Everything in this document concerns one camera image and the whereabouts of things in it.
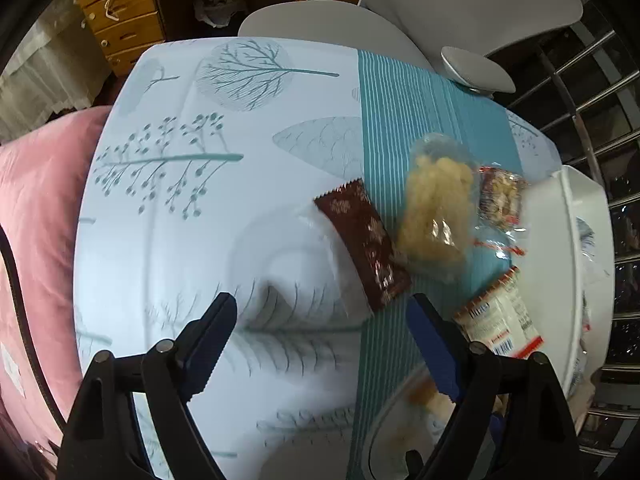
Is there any wooden drawer cabinet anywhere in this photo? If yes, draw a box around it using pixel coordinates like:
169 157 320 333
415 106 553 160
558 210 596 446
72 0 376 77

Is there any white red barcode snack packet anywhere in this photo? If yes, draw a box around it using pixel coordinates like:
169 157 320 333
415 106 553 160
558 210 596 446
452 266 545 360

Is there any pale rice cake packet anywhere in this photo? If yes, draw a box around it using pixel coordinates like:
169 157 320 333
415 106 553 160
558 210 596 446
397 132 476 284

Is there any white crumpled bag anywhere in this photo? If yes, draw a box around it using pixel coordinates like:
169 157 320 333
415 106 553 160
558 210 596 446
192 0 249 29

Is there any grey office chair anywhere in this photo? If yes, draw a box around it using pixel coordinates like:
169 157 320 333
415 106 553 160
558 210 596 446
237 0 584 96

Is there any nut snack packet red label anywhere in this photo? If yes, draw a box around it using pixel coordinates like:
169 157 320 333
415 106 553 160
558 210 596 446
475 162 529 261

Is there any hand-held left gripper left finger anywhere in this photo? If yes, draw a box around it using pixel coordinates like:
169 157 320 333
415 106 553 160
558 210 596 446
57 292 238 480

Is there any tree-printed tablecloth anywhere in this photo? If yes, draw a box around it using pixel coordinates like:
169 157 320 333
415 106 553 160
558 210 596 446
72 36 608 480

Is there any dark red snack packet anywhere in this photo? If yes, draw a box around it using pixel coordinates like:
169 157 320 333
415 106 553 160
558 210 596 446
313 178 414 313

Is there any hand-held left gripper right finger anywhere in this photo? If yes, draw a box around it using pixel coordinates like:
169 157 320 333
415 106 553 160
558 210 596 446
405 294 581 480

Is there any white lace curtain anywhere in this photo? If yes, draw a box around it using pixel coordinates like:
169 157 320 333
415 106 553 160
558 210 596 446
0 4 114 144

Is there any clear yellow snack packet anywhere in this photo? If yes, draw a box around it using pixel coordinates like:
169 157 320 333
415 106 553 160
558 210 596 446
362 365 506 480

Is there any metal window grille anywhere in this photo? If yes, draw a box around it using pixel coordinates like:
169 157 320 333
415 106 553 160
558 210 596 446
492 10 640 461

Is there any pink blanket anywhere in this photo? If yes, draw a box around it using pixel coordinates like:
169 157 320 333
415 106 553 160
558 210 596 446
0 105 114 461

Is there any white plastic bin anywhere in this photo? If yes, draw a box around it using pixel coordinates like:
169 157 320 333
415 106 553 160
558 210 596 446
515 165 616 402

